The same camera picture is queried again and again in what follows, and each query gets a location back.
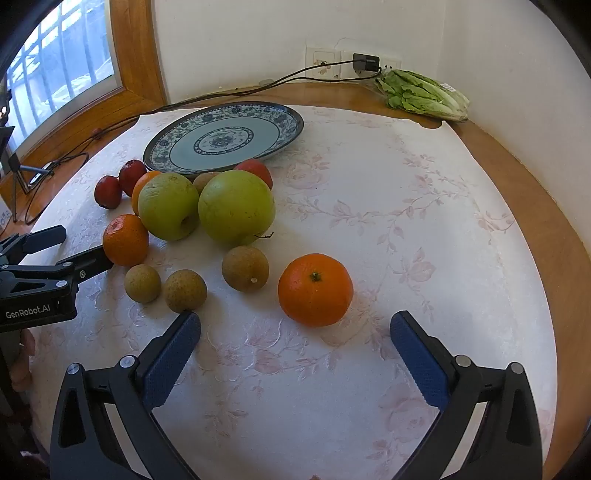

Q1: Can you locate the person's left hand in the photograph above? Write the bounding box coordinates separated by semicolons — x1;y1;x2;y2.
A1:
10;329;37;393

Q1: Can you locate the white wall socket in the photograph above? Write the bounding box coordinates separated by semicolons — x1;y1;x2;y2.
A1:
341;48;402;79
305;45;343;80

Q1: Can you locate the blue patterned ceramic plate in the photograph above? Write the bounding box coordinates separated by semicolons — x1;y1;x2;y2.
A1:
142;100;305;175

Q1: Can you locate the red fruit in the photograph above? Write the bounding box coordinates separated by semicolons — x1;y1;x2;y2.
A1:
235;159;273;191
119;159;148;197
94;175;123;210

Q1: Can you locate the bagged green lettuce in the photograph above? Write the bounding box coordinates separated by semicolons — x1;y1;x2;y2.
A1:
374;69;471;123

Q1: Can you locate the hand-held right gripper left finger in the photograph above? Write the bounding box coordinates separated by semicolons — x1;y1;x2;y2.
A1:
50;311;202;480

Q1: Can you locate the black cable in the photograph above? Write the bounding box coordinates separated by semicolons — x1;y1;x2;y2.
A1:
14;65;384;225

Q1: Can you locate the orange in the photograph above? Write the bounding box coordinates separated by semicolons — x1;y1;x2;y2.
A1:
102;213;150;267
277;253;354;328
131;170;163;217

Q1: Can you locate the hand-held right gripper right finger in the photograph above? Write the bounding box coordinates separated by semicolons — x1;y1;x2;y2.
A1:
390;311;543;480

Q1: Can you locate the glass window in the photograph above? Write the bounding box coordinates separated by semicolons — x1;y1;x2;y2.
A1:
0;0;125;139

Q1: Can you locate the green apple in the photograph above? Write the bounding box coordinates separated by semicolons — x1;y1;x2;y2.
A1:
198;169;277;246
137;172;201;241

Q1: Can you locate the wooden window frame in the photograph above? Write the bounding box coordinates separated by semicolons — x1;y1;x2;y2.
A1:
0;0;168;199

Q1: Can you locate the small black tripod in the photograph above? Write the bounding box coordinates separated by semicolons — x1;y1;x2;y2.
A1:
7;154;55;223

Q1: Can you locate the black plug-in charger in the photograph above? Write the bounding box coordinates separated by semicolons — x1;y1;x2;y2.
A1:
352;53;382;73

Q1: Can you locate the floral white tablecloth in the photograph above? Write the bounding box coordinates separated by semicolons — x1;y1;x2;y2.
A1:
18;104;557;480

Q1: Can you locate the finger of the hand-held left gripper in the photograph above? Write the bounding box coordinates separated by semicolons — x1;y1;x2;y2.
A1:
55;244;115;283
0;224;68;266

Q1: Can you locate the small brown fruit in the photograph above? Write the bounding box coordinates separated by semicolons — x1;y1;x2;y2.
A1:
192;171;221;195
124;264;162;304
222;245;270;293
163;269;208;313

